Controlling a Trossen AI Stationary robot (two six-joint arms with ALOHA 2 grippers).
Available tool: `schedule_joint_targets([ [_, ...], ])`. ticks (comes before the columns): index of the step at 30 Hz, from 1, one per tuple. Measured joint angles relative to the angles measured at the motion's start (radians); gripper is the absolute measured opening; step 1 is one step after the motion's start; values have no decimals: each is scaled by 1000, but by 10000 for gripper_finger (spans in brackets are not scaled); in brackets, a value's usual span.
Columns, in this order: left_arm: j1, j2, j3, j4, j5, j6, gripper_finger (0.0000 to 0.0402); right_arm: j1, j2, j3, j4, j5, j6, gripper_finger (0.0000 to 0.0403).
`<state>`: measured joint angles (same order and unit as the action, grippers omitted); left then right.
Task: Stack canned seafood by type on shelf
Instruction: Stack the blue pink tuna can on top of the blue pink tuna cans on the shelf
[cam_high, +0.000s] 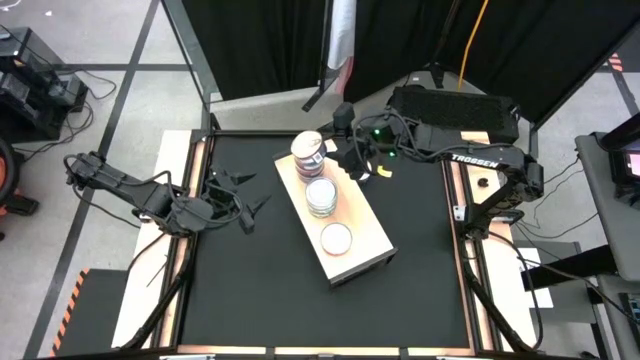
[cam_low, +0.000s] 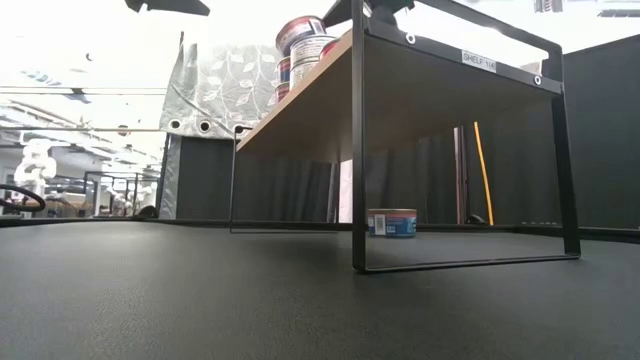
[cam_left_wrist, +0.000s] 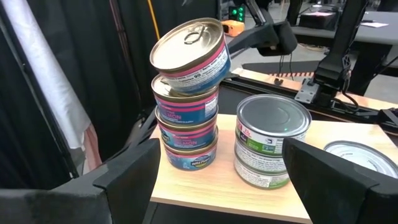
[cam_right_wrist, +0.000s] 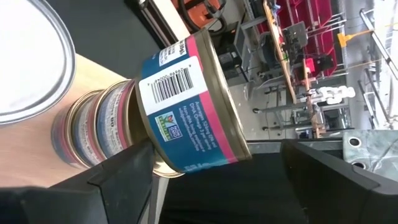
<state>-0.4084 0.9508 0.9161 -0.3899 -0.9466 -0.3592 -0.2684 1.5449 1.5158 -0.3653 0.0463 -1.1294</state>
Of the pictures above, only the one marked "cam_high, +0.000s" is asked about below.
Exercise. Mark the black tripod stand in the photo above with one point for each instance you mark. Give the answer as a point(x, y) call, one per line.
point(437, 75)

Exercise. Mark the black equipment cart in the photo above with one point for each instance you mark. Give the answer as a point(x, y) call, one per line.
point(30, 95)

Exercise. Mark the white pink cloth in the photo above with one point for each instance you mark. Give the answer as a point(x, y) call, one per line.
point(342, 35)

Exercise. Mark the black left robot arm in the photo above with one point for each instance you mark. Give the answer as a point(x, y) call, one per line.
point(140, 192)

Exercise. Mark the small black knob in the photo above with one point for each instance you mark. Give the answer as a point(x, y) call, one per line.
point(482, 182)

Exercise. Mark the black curtain stand foot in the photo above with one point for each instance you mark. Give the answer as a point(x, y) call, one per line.
point(314, 97)

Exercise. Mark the black table frame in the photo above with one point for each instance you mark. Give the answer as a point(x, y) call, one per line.
point(300, 354)

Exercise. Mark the black flat bar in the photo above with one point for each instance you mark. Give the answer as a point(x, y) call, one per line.
point(575, 267)

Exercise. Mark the black mesh equipment box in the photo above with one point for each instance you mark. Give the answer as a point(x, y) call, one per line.
point(450, 107)

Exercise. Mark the black mat hazard stripe edge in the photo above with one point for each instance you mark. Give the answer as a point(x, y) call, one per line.
point(95, 315)

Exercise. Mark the black diagonal support strut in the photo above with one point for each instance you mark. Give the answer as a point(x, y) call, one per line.
point(158, 304)
point(501, 322)

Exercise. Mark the wide black curtain panel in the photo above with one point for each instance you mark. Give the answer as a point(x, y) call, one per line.
point(540, 50)

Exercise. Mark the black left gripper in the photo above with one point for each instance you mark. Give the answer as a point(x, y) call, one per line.
point(225, 200)

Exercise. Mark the pale yellow tape tag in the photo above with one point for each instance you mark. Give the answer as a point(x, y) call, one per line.
point(384, 171)

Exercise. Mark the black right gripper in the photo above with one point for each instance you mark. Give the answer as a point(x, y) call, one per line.
point(365, 145)

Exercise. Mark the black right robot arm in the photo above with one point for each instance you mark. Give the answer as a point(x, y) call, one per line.
point(480, 159)

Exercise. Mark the black device pink screen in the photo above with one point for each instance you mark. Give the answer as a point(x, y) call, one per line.
point(622, 150)

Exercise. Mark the tablet blue screen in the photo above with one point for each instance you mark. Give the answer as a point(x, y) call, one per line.
point(634, 307)

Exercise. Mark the red label plain-lid can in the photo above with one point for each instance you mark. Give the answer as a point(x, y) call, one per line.
point(336, 239)

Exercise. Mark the black table mat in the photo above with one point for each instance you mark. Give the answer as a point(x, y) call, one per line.
point(350, 310)

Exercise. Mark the white paper sheet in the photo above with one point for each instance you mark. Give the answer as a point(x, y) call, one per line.
point(544, 299)

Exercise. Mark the black curtain frame bar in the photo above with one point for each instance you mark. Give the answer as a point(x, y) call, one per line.
point(533, 132)

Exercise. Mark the light wooden board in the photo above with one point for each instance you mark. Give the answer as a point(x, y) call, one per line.
point(362, 220)

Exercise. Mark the grey side table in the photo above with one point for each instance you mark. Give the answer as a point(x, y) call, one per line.
point(615, 235)

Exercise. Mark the orange black machine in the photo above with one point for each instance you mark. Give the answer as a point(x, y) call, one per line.
point(7, 175)

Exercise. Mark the grey metal beam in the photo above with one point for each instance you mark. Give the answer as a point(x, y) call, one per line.
point(189, 45)

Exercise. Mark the silver metal bracket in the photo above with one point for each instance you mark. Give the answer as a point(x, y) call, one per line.
point(460, 212)

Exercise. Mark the orange black hazard tape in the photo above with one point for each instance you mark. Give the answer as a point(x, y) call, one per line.
point(615, 61)

